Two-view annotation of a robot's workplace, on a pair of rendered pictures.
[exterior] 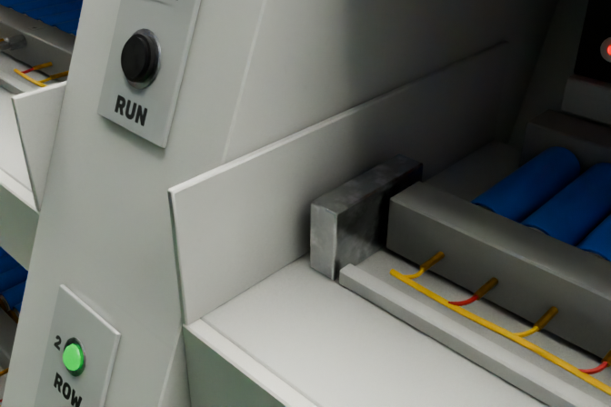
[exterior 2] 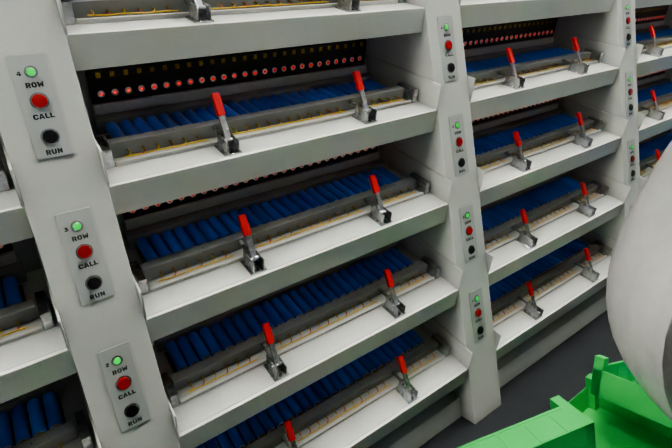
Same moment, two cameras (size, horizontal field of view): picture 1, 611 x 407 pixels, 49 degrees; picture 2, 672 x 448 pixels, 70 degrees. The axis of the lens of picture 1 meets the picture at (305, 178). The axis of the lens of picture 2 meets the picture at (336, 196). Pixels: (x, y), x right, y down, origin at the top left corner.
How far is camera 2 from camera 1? 1.09 m
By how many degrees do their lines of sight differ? 68
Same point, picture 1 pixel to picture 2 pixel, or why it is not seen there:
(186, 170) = (472, 172)
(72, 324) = (464, 211)
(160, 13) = (461, 154)
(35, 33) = (368, 194)
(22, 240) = (437, 217)
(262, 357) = (485, 186)
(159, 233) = (471, 184)
